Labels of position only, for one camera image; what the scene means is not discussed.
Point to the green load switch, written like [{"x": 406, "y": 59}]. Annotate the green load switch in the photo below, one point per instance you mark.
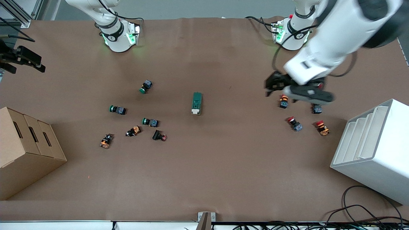
[{"x": 196, "y": 103}]

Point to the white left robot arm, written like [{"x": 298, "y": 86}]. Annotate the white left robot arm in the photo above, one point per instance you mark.
[{"x": 335, "y": 38}]

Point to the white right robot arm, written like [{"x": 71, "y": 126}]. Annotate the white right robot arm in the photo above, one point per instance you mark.
[{"x": 116, "y": 41}]

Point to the red button orange contact block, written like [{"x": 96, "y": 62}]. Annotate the red button orange contact block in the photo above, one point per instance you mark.
[
  {"x": 283, "y": 103},
  {"x": 322, "y": 128}
]

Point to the brown table mat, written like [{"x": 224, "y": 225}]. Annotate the brown table mat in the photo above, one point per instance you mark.
[{"x": 223, "y": 166}]

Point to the brown cardboard box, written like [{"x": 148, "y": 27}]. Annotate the brown cardboard box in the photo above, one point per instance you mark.
[{"x": 28, "y": 166}]

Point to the green button blue contact block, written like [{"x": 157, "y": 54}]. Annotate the green button blue contact block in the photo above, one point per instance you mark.
[
  {"x": 146, "y": 86},
  {"x": 150, "y": 122},
  {"x": 119, "y": 110}
]

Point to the black button orange contact block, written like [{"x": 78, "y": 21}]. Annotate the black button orange contact block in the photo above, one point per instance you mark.
[
  {"x": 134, "y": 130},
  {"x": 106, "y": 141}
]

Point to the white stepped storage rack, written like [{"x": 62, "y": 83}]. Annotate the white stepped storage rack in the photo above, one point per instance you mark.
[{"x": 377, "y": 153}]

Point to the black button red contact block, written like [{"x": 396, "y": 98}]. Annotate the black button red contact block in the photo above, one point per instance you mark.
[{"x": 157, "y": 135}]

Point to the aluminium frame profile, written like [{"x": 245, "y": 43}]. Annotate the aluminium frame profile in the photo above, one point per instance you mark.
[{"x": 22, "y": 19}]

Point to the aluminium camera mount post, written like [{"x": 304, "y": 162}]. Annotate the aluminium camera mount post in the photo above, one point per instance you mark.
[{"x": 206, "y": 220}]

